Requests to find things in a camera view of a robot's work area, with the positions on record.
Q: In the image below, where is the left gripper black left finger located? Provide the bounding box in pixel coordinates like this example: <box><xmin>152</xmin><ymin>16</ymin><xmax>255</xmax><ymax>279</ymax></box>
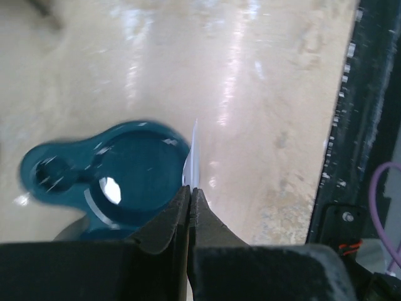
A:
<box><xmin>1</xmin><ymin>186</ymin><xmax>190</xmax><ymax>300</ymax></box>

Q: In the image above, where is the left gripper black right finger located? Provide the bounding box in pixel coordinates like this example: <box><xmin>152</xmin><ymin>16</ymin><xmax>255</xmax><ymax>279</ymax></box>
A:
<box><xmin>189</xmin><ymin>189</ymin><xmax>357</xmax><ymax>300</ymax></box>

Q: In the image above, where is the teal double pet bowl stand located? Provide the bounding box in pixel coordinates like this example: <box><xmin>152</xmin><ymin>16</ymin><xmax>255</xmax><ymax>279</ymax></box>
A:
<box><xmin>19</xmin><ymin>120</ymin><xmax>190</xmax><ymax>240</ymax></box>

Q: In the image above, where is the stainless steel pet bowl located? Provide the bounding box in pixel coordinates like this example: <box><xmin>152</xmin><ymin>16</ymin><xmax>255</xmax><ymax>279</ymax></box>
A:
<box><xmin>53</xmin><ymin>216</ymin><xmax>90</xmax><ymax>241</ymax></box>

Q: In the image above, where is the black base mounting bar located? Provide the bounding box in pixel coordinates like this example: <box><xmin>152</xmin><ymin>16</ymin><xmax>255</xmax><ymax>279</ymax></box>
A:
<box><xmin>305</xmin><ymin>0</ymin><xmax>401</xmax><ymax>301</ymax></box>

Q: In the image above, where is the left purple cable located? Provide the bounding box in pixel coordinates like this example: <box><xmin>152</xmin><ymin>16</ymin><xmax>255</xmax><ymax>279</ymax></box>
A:
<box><xmin>368</xmin><ymin>162</ymin><xmax>401</xmax><ymax>273</ymax></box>

